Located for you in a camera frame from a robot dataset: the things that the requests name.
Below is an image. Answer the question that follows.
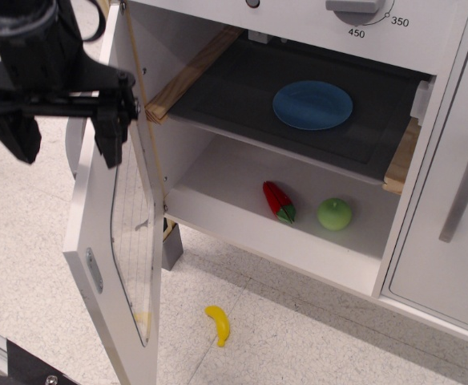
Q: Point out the grey oven knob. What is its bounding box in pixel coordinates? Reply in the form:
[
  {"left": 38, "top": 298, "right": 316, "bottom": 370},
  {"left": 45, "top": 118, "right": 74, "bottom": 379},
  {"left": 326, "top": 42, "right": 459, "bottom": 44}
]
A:
[{"left": 325, "top": 0, "right": 385, "bottom": 26}]

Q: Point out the white cupboard door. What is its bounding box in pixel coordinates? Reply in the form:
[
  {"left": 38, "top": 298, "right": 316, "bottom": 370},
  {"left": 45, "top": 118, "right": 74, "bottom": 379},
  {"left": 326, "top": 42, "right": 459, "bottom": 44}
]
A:
[{"left": 383, "top": 54, "right": 468, "bottom": 330}]

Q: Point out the yellow toy banana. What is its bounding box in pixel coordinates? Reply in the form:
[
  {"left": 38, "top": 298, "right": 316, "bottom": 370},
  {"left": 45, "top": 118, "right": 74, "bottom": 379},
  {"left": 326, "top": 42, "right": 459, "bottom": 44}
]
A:
[{"left": 204, "top": 305, "right": 231, "bottom": 347}]

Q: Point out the white toy kitchen cabinet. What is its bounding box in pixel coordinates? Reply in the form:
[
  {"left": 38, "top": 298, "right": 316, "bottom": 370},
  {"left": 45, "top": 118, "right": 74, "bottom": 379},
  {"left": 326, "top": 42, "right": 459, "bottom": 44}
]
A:
[{"left": 94, "top": 0, "right": 468, "bottom": 347}]

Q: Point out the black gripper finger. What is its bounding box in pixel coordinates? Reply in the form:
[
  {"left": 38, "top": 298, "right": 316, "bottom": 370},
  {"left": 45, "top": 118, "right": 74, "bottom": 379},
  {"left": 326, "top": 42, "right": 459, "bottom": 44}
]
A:
[
  {"left": 93, "top": 115, "right": 129, "bottom": 168},
  {"left": 0, "top": 113, "right": 42, "bottom": 164}
]

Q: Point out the silver cupboard door handle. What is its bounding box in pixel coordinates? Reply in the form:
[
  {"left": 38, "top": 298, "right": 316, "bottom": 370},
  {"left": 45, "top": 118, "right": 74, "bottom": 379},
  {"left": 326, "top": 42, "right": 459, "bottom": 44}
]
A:
[{"left": 439, "top": 162, "right": 468, "bottom": 243}]

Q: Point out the white oven door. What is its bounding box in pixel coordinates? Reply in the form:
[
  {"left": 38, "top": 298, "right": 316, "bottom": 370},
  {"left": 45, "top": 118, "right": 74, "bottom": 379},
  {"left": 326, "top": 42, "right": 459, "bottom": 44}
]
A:
[{"left": 62, "top": 3, "right": 167, "bottom": 385}]

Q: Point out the grey cabinet foot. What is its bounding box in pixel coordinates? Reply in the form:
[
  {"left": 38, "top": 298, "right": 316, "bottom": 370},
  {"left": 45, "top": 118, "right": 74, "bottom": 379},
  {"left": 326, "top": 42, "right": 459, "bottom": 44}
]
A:
[{"left": 162, "top": 224, "right": 184, "bottom": 271}]

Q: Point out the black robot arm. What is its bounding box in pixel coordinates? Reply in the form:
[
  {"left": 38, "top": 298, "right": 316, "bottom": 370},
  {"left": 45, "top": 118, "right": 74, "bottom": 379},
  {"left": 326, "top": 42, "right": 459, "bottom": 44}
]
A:
[{"left": 0, "top": 1, "right": 139, "bottom": 168}]

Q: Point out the blue plate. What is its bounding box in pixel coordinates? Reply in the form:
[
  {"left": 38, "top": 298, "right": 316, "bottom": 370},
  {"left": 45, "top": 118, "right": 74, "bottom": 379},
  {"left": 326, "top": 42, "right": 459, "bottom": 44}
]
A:
[{"left": 272, "top": 80, "right": 353, "bottom": 131}]

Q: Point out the green toy apple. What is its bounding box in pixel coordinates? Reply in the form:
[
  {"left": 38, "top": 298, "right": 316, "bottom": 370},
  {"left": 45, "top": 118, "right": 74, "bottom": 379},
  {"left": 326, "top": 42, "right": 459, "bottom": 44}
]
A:
[{"left": 317, "top": 198, "right": 353, "bottom": 231}]

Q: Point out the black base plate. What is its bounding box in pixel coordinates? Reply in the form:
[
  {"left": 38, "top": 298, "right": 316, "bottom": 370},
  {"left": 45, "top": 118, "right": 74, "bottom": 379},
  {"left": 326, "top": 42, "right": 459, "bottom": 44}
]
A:
[{"left": 6, "top": 340, "right": 77, "bottom": 385}]

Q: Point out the grey oven door handle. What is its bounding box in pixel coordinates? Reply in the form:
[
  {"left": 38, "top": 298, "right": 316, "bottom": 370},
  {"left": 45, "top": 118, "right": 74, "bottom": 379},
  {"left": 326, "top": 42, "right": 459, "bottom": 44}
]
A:
[{"left": 65, "top": 117, "right": 87, "bottom": 179}]

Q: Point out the dark grey oven tray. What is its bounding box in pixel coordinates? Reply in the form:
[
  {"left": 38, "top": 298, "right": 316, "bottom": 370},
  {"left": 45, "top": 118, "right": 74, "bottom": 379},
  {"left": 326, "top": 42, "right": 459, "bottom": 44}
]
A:
[{"left": 170, "top": 35, "right": 426, "bottom": 182}]

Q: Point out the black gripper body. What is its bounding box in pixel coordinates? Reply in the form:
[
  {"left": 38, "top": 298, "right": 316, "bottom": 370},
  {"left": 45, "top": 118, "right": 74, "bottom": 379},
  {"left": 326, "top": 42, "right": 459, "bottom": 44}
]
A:
[{"left": 0, "top": 1, "right": 139, "bottom": 123}]

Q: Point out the red green toy pepper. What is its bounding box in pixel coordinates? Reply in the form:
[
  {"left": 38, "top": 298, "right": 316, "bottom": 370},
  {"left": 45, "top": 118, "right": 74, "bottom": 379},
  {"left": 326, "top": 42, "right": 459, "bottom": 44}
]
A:
[{"left": 263, "top": 181, "right": 297, "bottom": 225}]

